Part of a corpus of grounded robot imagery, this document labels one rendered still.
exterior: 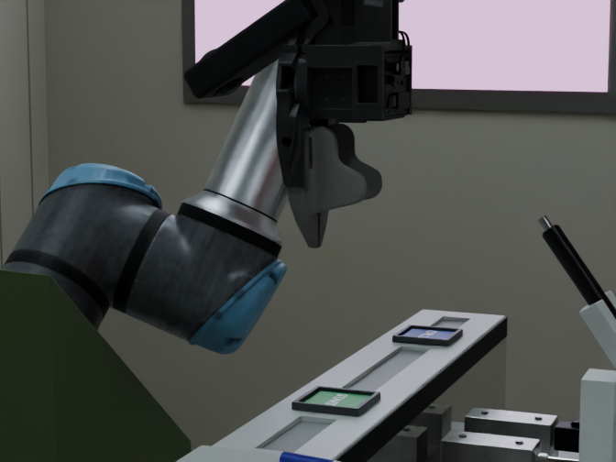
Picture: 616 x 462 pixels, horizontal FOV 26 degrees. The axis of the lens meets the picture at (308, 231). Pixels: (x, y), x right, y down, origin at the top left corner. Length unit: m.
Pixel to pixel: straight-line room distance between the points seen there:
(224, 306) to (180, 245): 0.08
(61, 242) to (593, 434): 0.70
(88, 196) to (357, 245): 2.21
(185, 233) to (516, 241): 2.06
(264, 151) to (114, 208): 0.17
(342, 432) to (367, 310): 2.58
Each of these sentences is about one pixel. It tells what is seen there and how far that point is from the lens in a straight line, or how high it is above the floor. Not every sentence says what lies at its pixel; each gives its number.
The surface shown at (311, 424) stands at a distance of 1.04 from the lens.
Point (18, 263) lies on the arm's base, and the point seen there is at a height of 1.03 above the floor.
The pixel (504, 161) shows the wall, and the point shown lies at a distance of 3.36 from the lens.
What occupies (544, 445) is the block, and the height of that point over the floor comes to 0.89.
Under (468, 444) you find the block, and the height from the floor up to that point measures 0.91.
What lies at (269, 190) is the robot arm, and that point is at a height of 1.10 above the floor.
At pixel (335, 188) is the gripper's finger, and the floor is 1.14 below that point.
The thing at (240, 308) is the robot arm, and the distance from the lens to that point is 1.36.
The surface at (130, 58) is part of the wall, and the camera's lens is 3.92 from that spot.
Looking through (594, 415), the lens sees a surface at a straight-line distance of 0.81.
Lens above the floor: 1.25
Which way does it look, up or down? 8 degrees down
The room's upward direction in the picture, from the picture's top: straight up
